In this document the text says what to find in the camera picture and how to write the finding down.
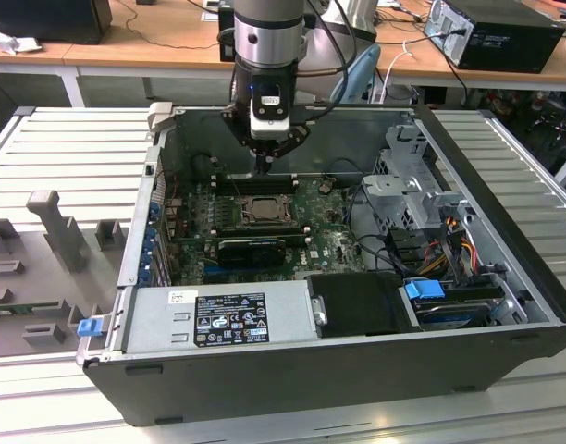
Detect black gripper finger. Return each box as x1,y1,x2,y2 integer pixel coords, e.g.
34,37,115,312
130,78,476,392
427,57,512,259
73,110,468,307
220,105,268,176
265,122,310,176

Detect metal socket cover frame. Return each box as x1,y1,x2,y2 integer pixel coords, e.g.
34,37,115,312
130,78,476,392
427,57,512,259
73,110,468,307
240,193,294,227

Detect silver CPU plate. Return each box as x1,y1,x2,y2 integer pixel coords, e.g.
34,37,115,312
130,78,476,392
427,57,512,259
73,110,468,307
248,197,287,221

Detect black RAM slot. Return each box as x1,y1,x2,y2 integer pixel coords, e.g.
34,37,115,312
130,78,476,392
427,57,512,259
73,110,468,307
212,178,298,186
212,182,297,191
213,187,297,196
212,173,298,181

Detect metal CPU socket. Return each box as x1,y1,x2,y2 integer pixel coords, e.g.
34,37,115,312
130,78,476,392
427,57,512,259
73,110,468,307
236,191,298,228

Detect small black desk box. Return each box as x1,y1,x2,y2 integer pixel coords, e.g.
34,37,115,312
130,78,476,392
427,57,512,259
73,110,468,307
217,6,237,62

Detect grey plastic case latch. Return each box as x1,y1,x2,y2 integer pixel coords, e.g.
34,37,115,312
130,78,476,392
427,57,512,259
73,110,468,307
146,102,175,136

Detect pale blue teach pendant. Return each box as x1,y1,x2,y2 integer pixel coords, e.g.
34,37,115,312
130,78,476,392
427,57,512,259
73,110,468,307
331,43,382,104

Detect green motherboard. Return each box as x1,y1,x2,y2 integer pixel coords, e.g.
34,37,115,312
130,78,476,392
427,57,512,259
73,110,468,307
171,178,372,286

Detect metal disk bay cage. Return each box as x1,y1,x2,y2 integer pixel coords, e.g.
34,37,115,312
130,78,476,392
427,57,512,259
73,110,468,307
361,122,478,237

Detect wooden desk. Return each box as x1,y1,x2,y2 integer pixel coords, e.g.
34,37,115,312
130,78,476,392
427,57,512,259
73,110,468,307
0,0,238,110
370,0,566,110

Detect black graphics card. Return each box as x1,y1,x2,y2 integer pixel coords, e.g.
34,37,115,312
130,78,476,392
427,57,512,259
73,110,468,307
216,237,288,270

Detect black plastic shroud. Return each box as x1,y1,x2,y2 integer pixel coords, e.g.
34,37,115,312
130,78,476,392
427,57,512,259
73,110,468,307
305,272,423,339

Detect blue disk carrier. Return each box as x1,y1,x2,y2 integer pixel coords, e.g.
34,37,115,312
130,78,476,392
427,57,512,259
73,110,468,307
402,277,446,304

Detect large black box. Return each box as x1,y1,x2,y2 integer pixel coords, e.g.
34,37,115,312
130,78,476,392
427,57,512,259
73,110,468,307
0,0,114,46

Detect grey power supply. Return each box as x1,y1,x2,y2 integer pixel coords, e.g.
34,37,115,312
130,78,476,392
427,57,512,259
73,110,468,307
125,279,319,355

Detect black hard disk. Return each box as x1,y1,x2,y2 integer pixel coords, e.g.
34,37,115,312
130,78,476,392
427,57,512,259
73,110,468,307
412,298,495,328

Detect white crumpled paper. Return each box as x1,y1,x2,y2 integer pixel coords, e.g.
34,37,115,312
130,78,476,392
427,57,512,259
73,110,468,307
0,25,43,56

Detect black desktop computer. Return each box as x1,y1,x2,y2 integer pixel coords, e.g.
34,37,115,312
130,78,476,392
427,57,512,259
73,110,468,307
424,0,566,74

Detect black PC case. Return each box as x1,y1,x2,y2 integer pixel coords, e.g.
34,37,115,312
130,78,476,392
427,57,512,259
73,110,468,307
74,102,566,429

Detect grey parts rack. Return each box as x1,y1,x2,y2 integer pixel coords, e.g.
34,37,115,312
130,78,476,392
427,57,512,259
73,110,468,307
0,189,131,360

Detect green RAM stick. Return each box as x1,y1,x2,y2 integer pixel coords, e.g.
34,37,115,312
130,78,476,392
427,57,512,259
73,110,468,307
0,302,65,315

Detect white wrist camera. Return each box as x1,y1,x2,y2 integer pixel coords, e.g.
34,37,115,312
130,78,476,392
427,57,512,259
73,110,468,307
249,92,292,141

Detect thin black wire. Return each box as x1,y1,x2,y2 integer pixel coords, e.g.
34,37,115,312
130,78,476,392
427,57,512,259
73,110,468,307
326,158,365,179

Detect white cable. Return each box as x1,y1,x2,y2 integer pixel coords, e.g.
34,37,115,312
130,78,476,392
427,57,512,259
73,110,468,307
379,40,416,104

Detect black cable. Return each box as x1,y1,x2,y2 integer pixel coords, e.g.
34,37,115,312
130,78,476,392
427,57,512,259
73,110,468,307
350,184,407,278

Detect yellow orange wire bundle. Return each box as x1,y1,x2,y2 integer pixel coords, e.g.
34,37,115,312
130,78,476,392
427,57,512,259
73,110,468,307
457,229,482,275

